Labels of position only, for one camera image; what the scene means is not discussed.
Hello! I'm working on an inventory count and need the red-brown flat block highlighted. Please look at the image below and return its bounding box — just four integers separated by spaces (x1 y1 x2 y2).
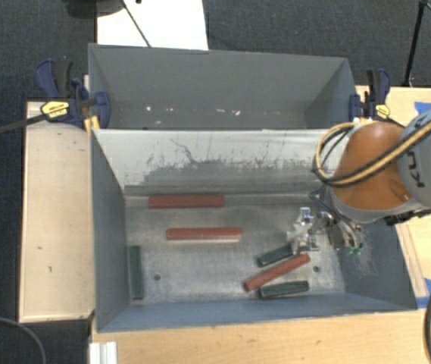
242 253 312 293
147 194 225 209
165 227 244 243

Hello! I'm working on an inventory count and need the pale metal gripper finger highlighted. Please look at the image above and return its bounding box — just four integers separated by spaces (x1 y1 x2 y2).
286 229 321 253
294 206 317 231

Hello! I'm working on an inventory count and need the pale wood flat board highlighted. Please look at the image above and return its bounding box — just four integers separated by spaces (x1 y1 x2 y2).
17 100 97 324

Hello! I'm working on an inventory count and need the grey metal bin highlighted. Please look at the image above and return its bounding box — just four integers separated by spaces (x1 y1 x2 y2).
87 42 419 334

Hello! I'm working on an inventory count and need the dark green flat block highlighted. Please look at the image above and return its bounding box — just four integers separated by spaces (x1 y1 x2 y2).
258 280 311 300
128 244 145 301
256 242 296 268

